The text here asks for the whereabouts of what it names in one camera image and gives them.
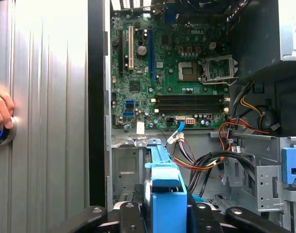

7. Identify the grey metal drive cage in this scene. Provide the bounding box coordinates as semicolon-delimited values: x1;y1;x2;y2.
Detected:
210;132;296;233

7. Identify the round black tool blue ring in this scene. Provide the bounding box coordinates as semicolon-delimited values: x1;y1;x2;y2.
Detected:
0;116;17;148

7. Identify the multicoloured wire bundle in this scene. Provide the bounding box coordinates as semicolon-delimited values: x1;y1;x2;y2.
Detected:
171;139;227;172

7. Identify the grey power supply unit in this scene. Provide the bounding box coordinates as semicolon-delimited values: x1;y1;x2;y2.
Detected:
229;0;296;81

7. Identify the blue disk data wire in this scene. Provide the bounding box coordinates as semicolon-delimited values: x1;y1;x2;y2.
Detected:
191;194;208;204

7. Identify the blue plastic drive latch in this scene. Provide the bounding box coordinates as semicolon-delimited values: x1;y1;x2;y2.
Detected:
281;144;296;185

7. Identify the CPU socket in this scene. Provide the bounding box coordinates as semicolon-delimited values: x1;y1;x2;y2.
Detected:
177;61;199;82

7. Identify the metal socket cover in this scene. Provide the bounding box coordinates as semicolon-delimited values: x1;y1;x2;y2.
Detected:
198;54;239;82

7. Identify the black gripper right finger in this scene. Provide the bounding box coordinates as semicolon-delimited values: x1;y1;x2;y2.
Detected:
190;202;293;233

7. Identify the yellow wire bundle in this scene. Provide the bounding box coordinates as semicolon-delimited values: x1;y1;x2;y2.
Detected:
231;95;267;129

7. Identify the beige expansion slot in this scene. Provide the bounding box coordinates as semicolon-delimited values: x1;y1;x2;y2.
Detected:
128;25;135;71

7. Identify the blue expansion slot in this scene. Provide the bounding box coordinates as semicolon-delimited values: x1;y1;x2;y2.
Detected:
148;27;156;84

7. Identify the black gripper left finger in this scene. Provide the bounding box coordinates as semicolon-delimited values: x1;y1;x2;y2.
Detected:
54;202;146;233

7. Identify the black cable bundle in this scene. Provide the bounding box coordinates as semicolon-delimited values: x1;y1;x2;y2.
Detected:
186;150;258;199

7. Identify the black expansion slot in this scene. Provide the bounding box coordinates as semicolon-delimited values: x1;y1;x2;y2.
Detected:
118;29;124;76

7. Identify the black open PC case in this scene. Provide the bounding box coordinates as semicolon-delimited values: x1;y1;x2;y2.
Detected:
87;0;296;233

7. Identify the white paper tag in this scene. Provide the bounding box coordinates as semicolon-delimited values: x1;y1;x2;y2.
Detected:
135;121;146;135

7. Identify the person's hand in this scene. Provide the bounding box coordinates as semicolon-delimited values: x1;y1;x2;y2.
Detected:
0;83;16;132

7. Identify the hard disk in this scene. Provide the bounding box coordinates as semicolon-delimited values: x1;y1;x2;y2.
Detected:
144;138;189;233

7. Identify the socket locking lever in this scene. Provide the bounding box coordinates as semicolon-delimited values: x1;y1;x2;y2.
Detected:
200;77;239;85

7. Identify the red wire bundle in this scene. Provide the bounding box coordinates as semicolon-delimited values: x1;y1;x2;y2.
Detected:
217;117;270;153

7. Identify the green motherboard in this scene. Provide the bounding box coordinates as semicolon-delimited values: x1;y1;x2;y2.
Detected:
110;9;232;131

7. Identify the blue wire with white tag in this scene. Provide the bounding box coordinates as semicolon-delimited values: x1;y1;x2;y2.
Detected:
164;120;186;147

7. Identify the grey metal disk bay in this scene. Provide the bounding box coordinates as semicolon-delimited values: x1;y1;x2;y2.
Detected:
111;135;148;204

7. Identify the black RAM slot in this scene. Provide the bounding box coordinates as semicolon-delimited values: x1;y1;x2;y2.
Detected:
154;95;230;100
154;104;230;109
154;100;230;104
154;109;230;114

